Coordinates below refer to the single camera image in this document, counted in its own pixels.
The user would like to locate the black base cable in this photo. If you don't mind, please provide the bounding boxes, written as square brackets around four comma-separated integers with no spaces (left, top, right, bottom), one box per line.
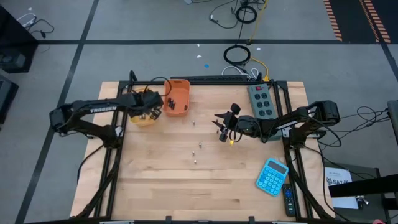
[76,144,106,184]

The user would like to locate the yellow plastic bin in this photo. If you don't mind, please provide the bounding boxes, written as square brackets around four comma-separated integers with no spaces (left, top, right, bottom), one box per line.
[129,88,159,128]

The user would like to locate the black adapter cable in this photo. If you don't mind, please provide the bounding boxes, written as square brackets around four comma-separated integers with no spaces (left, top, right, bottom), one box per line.
[24,18,55,40]

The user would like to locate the white cable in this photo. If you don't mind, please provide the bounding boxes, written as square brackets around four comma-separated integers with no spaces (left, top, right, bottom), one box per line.
[221,64,259,79]

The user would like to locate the grey post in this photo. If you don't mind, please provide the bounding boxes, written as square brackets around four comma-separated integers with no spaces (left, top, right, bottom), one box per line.
[387,100,398,147]

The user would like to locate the small metal clamp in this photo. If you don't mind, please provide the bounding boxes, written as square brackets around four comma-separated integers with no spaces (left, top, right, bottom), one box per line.
[355,195,370,210]

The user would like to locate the black cabinet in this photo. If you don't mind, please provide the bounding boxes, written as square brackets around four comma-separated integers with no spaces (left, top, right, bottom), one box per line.
[0,6,40,74]

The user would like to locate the black beam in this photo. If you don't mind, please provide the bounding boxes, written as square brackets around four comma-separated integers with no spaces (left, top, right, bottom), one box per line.
[328,174,398,198]

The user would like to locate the large black coiled cable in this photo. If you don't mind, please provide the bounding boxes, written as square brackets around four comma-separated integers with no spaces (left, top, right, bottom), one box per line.
[223,44,251,67]

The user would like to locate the loose black floor cable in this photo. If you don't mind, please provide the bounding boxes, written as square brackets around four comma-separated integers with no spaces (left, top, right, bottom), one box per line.
[208,0,239,29]

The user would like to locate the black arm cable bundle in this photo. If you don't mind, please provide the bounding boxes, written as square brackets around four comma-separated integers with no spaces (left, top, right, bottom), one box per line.
[317,105,392,152]

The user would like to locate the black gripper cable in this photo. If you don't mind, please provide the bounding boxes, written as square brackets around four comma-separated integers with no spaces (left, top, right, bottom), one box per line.
[151,77,173,98]
[231,129,247,144]

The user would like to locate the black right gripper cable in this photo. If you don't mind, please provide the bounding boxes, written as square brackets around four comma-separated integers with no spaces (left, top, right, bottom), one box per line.
[231,129,247,144]

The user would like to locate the white printed paper sheet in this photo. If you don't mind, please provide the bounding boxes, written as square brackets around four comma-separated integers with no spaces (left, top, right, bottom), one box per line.
[325,167,359,210]

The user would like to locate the black side table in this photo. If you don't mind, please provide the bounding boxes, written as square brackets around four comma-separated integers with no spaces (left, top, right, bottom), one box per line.
[323,161,398,224]

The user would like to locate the black remote control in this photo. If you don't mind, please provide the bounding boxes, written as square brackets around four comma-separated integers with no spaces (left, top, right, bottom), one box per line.
[281,183,297,218]

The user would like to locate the blue calculator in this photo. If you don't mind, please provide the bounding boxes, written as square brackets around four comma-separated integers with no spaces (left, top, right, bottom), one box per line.
[255,157,290,198]

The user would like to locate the small black coiled cable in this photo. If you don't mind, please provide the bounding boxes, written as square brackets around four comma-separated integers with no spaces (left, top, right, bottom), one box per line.
[234,5,258,24]

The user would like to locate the yellow cable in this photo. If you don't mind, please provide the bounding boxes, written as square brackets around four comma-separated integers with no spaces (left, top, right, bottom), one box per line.
[248,0,270,82]

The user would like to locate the grey-green power strip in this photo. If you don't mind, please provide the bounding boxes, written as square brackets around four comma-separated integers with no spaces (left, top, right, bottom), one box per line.
[247,83,282,142]

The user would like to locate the dark grey box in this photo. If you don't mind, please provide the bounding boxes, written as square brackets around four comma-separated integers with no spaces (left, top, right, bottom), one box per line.
[0,74,19,125]

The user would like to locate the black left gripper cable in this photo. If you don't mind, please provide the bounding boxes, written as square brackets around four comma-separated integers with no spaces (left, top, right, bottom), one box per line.
[151,77,173,98]

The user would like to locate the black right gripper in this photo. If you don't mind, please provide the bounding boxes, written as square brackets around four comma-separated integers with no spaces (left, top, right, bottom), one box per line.
[211,104,261,143]

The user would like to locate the long black ribbed bar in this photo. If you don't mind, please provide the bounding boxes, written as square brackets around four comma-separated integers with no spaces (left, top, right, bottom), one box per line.
[170,75,249,83]

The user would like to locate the black metal table frame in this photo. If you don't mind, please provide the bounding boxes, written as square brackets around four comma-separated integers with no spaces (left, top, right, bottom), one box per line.
[74,70,335,224]

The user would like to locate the black mat orange stripes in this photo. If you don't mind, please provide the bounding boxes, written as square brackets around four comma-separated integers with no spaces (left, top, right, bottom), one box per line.
[323,0,398,44]

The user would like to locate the orange plastic bin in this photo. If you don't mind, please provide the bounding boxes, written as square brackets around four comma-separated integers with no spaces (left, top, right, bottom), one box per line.
[163,78,191,118]

